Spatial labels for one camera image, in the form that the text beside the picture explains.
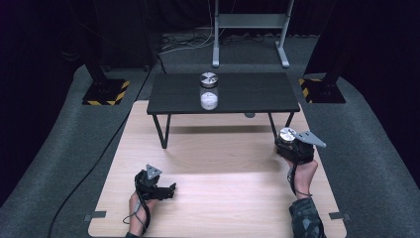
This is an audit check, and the grey metal stand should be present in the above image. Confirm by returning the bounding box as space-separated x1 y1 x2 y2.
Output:
211 0 296 69

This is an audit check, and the right hand-held gripper cable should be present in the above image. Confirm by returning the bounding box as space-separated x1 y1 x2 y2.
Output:
286 164 313 198

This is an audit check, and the person's left hand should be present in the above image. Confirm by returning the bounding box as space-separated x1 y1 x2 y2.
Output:
128 190 158 220

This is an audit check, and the bundle of floor cables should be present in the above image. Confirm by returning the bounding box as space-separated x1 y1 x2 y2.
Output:
157 29 217 57

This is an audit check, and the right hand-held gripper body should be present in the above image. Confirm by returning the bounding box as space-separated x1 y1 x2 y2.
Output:
283 130 328 166

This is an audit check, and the long black floor cable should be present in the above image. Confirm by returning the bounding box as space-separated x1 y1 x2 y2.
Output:
47 54 166 238

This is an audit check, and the black stand with striped base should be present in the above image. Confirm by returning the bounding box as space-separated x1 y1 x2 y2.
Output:
298 0 347 105
81 0 131 106

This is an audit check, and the left hand-held gripper cable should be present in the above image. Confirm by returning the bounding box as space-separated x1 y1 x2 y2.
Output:
122 189 153 234

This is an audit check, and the black raised shelf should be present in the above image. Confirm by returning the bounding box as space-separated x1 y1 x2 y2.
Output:
147 72 301 150

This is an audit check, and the person's right hand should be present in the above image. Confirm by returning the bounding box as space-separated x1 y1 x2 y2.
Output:
284 159 319 200

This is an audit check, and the grey tape strip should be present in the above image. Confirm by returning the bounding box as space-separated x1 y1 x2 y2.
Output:
328 211 352 221
83 210 108 222

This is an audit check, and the glass jar with white contents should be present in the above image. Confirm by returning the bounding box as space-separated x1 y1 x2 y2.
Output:
198 71 220 111

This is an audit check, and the dark wheeled stand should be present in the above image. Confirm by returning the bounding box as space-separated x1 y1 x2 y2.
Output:
95 0 157 72

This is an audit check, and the hand-held gripper cable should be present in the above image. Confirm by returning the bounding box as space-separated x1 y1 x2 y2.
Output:
122 189 153 234
286 164 313 198

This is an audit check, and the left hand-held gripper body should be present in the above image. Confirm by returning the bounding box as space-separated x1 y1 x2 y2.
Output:
134 164 166 201

